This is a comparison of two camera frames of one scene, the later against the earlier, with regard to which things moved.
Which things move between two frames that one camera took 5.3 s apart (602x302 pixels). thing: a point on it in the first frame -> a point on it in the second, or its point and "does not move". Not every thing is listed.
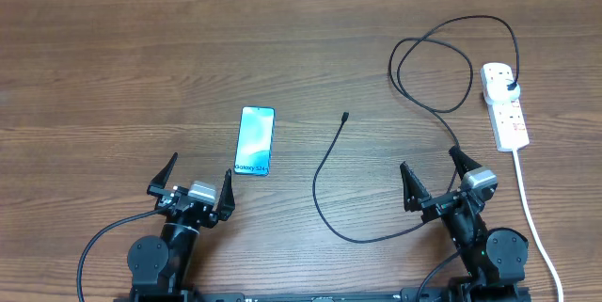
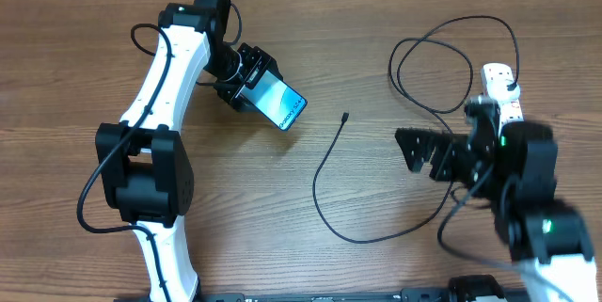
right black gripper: [416, 197] -> [447, 158]
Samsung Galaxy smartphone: [254, 142] -> [276, 99]
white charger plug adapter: [498, 92] does not move
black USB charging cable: [335, 138] -> [401, 71]
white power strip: [501, 91] does not move
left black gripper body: [165, 198] -> [253, 62]
